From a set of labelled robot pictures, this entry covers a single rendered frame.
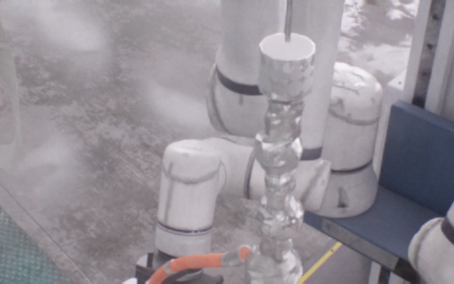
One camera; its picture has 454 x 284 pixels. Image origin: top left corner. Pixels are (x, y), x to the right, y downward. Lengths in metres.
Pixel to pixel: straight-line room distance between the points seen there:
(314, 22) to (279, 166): 0.59
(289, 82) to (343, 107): 0.91
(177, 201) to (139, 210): 1.53
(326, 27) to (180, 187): 0.32
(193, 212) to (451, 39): 0.62
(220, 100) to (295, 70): 0.98
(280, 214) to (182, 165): 0.52
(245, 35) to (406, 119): 0.39
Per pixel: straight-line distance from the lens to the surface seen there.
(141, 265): 1.08
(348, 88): 1.40
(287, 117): 0.49
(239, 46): 1.33
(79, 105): 3.16
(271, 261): 0.58
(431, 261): 1.06
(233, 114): 1.43
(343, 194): 1.50
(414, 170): 1.55
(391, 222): 1.53
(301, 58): 0.46
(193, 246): 1.09
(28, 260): 2.48
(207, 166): 1.06
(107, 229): 2.54
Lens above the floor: 1.76
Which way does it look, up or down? 38 degrees down
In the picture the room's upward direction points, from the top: straight up
